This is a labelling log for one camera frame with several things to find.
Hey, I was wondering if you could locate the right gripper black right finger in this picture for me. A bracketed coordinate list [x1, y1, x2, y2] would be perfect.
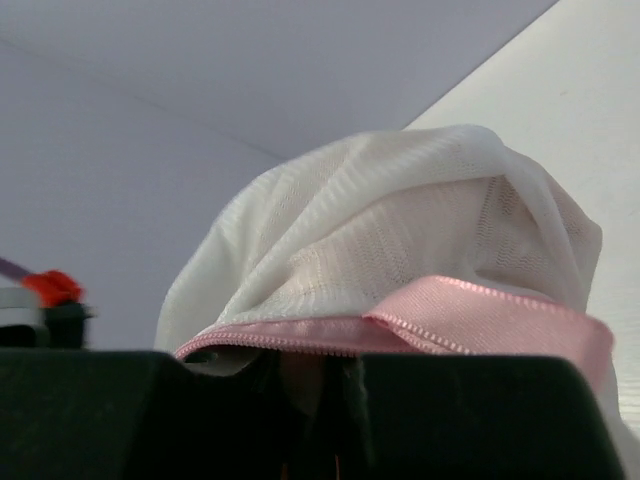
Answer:
[339, 355, 624, 479]

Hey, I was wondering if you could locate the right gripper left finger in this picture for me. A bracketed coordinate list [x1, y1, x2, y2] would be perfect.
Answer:
[1, 349, 330, 479]

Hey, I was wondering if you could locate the white mesh laundry bag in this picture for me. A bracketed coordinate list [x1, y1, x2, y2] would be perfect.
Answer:
[152, 122, 629, 436]

